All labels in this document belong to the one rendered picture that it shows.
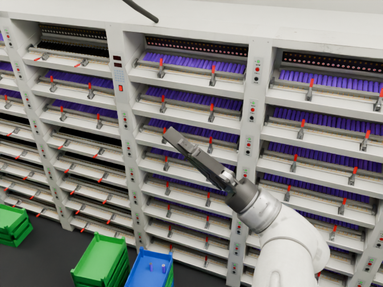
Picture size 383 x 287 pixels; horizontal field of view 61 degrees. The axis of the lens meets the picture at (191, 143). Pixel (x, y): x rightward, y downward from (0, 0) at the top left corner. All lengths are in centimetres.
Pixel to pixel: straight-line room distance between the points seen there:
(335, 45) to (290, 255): 94
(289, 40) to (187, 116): 62
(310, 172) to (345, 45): 63
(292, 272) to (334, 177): 112
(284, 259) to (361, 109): 98
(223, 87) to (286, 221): 93
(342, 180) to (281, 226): 102
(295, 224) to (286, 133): 91
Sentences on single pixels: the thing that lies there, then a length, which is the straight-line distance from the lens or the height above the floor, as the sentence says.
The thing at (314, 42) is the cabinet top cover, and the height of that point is 170.
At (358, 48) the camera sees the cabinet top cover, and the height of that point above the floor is 170.
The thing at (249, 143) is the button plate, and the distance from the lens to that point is 162.
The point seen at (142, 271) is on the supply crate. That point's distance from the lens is 205.
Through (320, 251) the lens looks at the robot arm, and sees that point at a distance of 77.
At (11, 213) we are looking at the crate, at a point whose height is 16.
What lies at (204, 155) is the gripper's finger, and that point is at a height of 166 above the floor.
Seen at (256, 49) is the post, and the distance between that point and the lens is 143.
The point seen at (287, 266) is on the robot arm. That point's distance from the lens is 63.
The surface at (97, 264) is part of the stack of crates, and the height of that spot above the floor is 40.
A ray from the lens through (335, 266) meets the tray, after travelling 211.
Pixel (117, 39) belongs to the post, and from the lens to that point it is 169.
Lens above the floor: 206
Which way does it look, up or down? 33 degrees down
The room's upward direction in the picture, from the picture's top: straight up
